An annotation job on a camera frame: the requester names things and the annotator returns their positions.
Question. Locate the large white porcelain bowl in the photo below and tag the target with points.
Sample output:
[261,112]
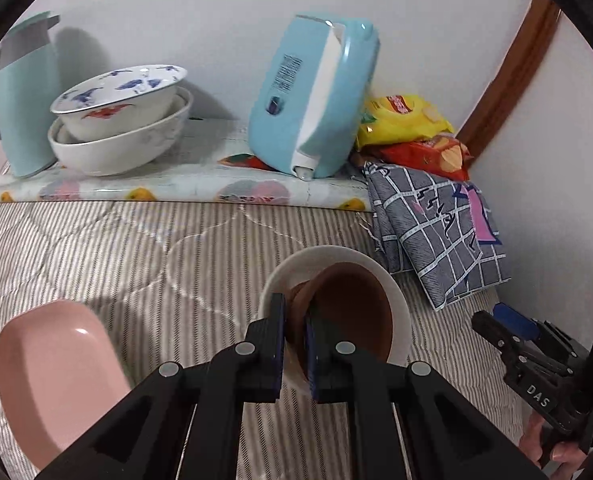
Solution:
[121,153]

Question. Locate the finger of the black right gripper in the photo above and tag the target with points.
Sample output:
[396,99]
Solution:
[496,334]
[517,323]

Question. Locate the fruit patterned covered board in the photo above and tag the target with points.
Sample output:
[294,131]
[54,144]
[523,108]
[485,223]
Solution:
[195,169]

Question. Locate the yellow chips bag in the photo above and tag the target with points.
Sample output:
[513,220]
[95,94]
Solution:
[398,119]

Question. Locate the pink square plate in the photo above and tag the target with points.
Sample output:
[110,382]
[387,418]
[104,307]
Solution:
[59,374]

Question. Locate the middle white bowl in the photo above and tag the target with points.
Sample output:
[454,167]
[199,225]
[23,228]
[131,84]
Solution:
[66,135]

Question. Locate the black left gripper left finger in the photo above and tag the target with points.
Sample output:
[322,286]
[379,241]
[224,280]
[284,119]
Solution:
[183,422]

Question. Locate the blue patterned porcelain bowl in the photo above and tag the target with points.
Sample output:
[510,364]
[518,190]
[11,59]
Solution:
[118,101]

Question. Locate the light blue thermos jug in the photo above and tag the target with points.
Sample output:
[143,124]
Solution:
[29,83]

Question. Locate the grey checked cloth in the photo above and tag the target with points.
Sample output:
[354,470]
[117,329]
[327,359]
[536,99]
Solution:
[438,229]

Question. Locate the red chips bag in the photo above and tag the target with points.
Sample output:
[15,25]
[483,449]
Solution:
[443,156]

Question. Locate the light blue electric kettle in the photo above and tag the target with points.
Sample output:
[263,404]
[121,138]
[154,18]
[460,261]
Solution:
[305,119]

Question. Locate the white small bowl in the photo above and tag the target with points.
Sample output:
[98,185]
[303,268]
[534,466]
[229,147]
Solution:
[305,265]

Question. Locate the brown clay bowl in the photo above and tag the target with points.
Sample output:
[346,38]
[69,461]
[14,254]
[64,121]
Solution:
[300,335]
[354,302]

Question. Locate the brown wooden door frame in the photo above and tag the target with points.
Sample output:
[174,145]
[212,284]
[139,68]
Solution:
[522,60]

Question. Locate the right hand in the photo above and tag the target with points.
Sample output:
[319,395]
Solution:
[531,443]

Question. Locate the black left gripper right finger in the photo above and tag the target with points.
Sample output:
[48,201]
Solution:
[407,422]

